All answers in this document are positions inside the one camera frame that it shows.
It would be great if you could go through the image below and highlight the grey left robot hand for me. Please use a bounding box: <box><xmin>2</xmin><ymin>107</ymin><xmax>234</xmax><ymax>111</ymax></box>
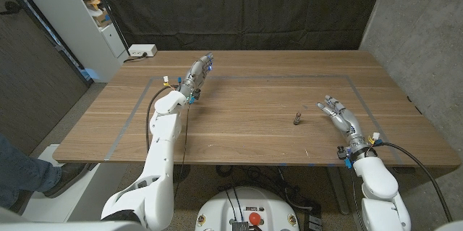
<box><xmin>179</xmin><ymin>52</ymin><xmax>215</xmax><ymax>104</ymax></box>

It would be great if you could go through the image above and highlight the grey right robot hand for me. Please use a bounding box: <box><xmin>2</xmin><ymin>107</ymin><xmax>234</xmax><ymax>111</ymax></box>
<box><xmin>315</xmin><ymin>95</ymin><xmax>377</xmax><ymax>160</ymax></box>

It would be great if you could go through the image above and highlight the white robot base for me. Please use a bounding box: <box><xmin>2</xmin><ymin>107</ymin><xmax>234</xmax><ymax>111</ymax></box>
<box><xmin>195</xmin><ymin>186</ymin><xmax>300</xmax><ymax>231</ymax></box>

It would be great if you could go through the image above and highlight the wooden table edge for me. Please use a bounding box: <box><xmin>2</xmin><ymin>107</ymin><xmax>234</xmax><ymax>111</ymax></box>
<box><xmin>104</xmin><ymin>75</ymin><xmax>403</xmax><ymax>164</ymax></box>

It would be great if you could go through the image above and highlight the white power outlet box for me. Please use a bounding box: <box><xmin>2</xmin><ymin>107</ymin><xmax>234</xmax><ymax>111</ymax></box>
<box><xmin>128</xmin><ymin>43</ymin><xmax>158</xmax><ymax>58</ymax></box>

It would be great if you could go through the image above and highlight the grey table leg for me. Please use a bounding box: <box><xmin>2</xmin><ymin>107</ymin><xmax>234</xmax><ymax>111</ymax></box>
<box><xmin>327</xmin><ymin>166</ymin><xmax>351</xmax><ymax>216</ymax></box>

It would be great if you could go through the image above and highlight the black fabric backdrop curtain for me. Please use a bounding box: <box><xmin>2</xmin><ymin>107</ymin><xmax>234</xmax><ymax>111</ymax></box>
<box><xmin>92</xmin><ymin>0</ymin><xmax>388</xmax><ymax>51</ymax></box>

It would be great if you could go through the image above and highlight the black round floor fan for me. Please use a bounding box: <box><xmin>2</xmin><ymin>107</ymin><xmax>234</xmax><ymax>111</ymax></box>
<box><xmin>172</xmin><ymin>164</ymin><xmax>191</xmax><ymax>184</ymax></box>

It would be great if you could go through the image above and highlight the cardboard box with blue tape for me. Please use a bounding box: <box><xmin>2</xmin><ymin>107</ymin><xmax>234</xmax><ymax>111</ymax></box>
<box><xmin>94</xmin><ymin>9</ymin><xmax>112</xmax><ymax>28</ymax></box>

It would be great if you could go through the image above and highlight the white shelf cabinet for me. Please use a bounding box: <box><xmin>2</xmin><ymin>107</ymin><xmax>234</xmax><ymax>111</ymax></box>
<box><xmin>10</xmin><ymin>0</ymin><xmax>129</xmax><ymax>83</ymax></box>

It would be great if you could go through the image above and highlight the dark brown shoe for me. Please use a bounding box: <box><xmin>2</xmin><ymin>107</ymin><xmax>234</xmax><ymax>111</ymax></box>
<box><xmin>43</xmin><ymin>162</ymin><xmax>90</xmax><ymax>198</ymax></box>

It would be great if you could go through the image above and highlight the white floor platform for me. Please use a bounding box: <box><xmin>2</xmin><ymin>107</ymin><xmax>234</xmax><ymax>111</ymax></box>
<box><xmin>17</xmin><ymin>143</ymin><xmax>128</xmax><ymax>223</ymax></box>

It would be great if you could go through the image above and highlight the person leg in jeans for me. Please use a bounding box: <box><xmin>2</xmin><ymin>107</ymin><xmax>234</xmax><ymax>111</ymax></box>
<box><xmin>0</xmin><ymin>135</ymin><xmax>62</xmax><ymax>210</ymax></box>

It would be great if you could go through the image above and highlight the white robot chest cover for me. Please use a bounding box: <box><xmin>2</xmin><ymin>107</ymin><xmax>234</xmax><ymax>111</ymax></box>
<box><xmin>0</xmin><ymin>207</ymin><xmax>145</xmax><ymax>231</ymax></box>

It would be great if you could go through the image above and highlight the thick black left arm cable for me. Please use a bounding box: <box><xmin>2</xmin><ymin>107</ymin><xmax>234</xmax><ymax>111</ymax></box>
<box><xmin>145</xmin><ymin>84</ymin><xmax>178</xmax><ymax>153</ymax></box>

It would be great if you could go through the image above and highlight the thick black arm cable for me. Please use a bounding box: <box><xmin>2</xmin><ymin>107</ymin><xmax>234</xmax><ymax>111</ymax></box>
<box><xmin>375</xmin><ymin>141</ymin><xmax>454</xmax><ymax>223</ymax></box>
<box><xmin>145</xmin><ymin>84</ymin><xmax>178</xmax><ymax>153</ymax></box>

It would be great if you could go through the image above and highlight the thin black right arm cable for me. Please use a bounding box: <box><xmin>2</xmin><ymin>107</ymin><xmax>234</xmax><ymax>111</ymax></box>
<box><xmin>349</xmin><ymin>167</ymin><xmax>365</xmax><ymax>231</ymax></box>

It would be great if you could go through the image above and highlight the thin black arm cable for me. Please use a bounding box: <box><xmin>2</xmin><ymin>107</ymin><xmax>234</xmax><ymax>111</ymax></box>
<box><xmin>174</xmin><ymin>104</ymin><xmax>192</xmax><ymax>200</ymax></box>
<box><xmin>349</xmin><ymin>167</ymin><xmax>365</xmax><ymax>231</ymax></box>

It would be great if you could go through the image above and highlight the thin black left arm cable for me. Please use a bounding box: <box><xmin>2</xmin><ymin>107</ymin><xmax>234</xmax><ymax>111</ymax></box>
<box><xmin>174</xmin><ymin>104</ymin><xmax>192</xmax><ymax>200</ymax></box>

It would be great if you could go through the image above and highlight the black floor cable bundle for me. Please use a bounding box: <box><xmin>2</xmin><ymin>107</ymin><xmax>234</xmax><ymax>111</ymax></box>
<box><xmin>216</xmin><ymin>165</ymin><xmax>314</xmax><ymax>211</ymax></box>

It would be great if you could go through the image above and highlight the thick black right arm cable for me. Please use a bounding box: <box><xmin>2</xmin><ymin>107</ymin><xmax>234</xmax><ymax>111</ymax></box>
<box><xmin>375</xmin><ymin>141</ymin><xmax>454</xmax><ymax>223</ymax></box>

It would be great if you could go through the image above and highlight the black door handle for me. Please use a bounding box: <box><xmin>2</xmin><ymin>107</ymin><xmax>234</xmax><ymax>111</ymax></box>
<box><xmin>0</xmin><ymin>1</ymin><xmax>22</xmax><ymax>17</ymax></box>

